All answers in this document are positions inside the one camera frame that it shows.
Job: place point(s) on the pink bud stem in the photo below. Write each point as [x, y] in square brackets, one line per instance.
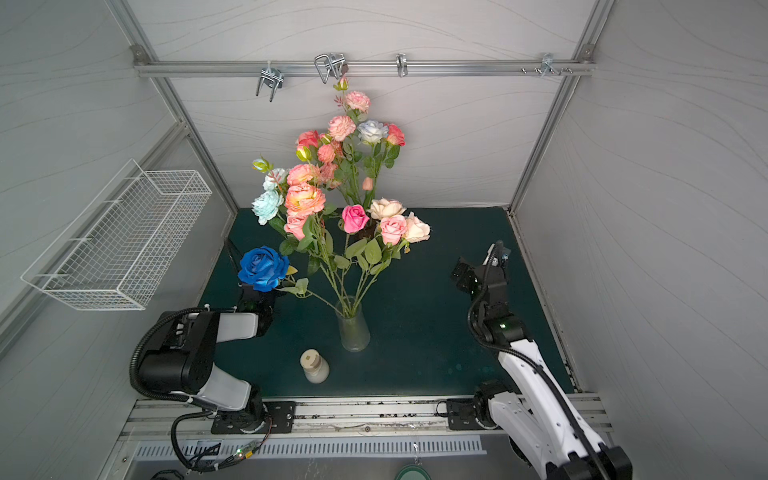
[368, 184]

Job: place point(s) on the teal white flower spray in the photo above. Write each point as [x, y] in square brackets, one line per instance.
[266, 206]

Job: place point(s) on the medium pink rose stem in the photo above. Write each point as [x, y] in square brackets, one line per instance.
[299, 236]

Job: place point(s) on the large pink rose stem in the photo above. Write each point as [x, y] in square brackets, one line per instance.
[308, 140]

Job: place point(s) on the large cream rose stem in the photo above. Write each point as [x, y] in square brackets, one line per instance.
[416, 230]

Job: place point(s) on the white vented strip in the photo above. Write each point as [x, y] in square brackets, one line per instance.
[324, 447]

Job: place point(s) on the magenta rose stem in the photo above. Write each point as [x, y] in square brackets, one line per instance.
[353, 220]

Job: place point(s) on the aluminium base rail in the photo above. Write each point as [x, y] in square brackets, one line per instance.
[364, 416]

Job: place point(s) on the pink white rose stem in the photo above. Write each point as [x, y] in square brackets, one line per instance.
[379, 252]

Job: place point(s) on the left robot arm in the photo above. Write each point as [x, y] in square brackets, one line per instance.
[175, 359]

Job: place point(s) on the orange pink peony stem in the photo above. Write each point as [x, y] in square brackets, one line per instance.
[305, 195]

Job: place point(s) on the pink carnation spray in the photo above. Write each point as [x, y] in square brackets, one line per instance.
[329, 159]

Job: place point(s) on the green round lid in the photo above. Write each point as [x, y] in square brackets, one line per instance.
[413, 472]

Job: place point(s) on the small cream rose stem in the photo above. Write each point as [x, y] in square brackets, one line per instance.
[382, 209]

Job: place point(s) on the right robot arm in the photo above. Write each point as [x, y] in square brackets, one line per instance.
[543, 426]

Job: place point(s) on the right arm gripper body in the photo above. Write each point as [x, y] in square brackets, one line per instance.
[480, 271]

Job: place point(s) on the tall pink peony stem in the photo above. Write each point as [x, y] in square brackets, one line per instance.
[344, 137]

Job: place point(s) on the white blue rose stem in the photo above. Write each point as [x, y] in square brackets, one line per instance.
[371, 133]

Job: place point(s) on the aluminium crossbar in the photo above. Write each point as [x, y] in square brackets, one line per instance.
[356, 68]

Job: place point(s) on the white wire basket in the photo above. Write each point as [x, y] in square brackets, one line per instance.
[115, 253]

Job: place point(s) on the cream capped bottle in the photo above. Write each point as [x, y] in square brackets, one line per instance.
[316, 368]

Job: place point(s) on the clear ribbed glass vase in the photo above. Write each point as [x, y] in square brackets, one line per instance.
[353, 329]

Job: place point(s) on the dark blue small flower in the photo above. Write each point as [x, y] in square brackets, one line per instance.
[266, 270]

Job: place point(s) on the metal u-bolt clamp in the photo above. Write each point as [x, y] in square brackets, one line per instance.
[270, 80]

